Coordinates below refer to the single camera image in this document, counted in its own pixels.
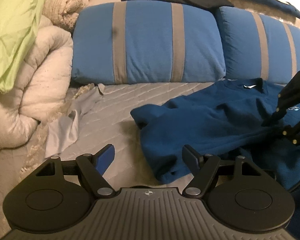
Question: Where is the dark blue sweatshirt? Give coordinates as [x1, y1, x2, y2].
[131, 78, 300, 239]

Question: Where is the right blue striped pillow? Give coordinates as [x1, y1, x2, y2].
[215, 7, 300, 84]

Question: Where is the blue striped pillow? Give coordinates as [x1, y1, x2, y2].
[215, 7, 300, 84]
[71, 1, 225, 85]

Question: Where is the grey quilted bedspread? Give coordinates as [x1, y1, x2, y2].
[0, 80, 288, 240]

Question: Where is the white padded duvet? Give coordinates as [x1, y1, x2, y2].
[0, 16, 73, 148]

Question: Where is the left blue striped pillow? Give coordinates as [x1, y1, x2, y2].
[71, 1, 225, 85]

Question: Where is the light green blanket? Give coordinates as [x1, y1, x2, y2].
[0, 0, 45, 93]

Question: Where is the beige knitted blanket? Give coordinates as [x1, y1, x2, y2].
[43, 0, 90, 33]

